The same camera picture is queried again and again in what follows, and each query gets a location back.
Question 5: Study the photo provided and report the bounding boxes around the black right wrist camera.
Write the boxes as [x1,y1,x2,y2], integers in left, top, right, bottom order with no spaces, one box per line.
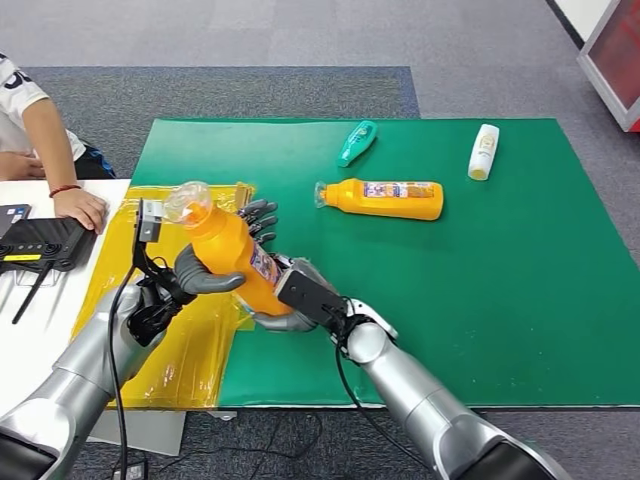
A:
[275,263,347,327]

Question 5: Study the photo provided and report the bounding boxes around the orange bottle with clear cap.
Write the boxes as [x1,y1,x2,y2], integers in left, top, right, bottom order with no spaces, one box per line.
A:
[164,181,296,318]
[313,178,445,223]

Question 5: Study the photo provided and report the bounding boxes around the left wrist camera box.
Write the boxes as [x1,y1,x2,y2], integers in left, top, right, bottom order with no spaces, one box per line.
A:
[134,197,165,245]

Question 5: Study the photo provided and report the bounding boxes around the black floor cable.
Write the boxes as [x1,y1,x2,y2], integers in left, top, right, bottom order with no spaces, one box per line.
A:
[125,410,324,480]

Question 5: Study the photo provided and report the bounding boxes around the white plastic bottle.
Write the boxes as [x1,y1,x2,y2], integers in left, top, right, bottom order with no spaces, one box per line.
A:
[467,123,500,182]

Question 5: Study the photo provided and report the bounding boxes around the black power adapter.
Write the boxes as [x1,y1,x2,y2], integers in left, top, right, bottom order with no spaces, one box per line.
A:
[112,462,149,480]

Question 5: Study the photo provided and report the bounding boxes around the grey flat panel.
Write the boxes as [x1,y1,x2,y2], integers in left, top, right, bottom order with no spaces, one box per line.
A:
[87,409,187,458]

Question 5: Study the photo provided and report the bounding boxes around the green table mat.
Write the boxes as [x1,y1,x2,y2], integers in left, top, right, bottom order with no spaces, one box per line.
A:
[131,117,640,409]

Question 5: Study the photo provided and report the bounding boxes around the teal plastic bottle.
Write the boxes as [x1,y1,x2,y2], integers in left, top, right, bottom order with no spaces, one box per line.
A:
[336,120,378,169]

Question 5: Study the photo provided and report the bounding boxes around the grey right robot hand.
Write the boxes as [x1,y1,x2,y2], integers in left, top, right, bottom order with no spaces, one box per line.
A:
[252,253,351,334]

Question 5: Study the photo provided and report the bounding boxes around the person's hand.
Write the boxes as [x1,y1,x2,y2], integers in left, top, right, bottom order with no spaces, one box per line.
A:
[53,187,109,235]

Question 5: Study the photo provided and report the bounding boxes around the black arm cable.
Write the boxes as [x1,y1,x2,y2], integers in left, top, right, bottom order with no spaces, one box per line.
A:
[107,263,151,480]
[334,341,431,473]

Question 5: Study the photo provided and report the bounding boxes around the black router with antenna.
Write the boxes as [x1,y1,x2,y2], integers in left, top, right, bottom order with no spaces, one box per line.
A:
[0,217,99,326]

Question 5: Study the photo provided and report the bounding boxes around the dark laptop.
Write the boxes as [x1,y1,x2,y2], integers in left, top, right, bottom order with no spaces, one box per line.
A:
[0,203,32,240]

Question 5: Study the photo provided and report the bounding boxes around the yellow plastic sheet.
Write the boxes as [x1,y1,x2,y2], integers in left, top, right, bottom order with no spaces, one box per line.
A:
[69,183,257,411]

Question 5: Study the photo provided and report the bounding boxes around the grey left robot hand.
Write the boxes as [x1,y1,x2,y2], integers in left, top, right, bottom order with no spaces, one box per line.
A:
[172,198,279,297]

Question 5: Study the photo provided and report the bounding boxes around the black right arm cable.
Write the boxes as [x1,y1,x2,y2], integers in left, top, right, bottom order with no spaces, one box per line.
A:
[334,341,431,473]

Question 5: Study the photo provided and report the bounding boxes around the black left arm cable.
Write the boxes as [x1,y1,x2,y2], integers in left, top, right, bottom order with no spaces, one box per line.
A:
[107,263,151,480]

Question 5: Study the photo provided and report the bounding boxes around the red and white cabinet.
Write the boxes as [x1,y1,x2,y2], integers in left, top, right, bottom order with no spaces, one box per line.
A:
[577,0,640,134]

